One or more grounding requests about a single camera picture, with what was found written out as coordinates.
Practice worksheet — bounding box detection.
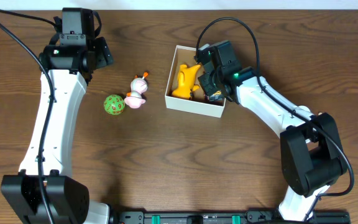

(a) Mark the white pink chicken toy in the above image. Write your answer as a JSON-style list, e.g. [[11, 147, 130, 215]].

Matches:
[[124, 72, 149, 109]]

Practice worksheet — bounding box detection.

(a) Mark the white wooden kendama toy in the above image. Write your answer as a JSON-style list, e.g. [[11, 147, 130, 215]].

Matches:
[[298, 105, 323, 116]]

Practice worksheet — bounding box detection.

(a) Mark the green number ball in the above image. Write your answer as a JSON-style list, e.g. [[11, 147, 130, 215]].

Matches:
[[103, 95, 126, 115]]

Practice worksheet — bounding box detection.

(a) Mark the orange rubber animal toy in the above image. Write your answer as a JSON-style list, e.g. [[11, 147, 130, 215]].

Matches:
[[172, 64, 201, 100]]

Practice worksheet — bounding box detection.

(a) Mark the red grey toy car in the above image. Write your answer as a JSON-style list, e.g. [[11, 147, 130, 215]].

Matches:
[[205, 91, 224, 102]]

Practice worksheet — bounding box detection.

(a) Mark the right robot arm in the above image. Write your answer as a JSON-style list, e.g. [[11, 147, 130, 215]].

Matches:
[[195, 40, 352, 223]]

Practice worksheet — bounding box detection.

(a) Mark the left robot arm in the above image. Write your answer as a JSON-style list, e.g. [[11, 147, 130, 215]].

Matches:
[[1, 7, 113, 223]]

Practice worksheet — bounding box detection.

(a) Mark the white cardboard box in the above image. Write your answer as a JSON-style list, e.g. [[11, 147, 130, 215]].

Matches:
[[165, 45, 226, 118]]

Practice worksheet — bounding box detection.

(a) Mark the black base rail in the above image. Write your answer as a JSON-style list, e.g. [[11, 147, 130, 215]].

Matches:
[[110, 210, 351, 224]]

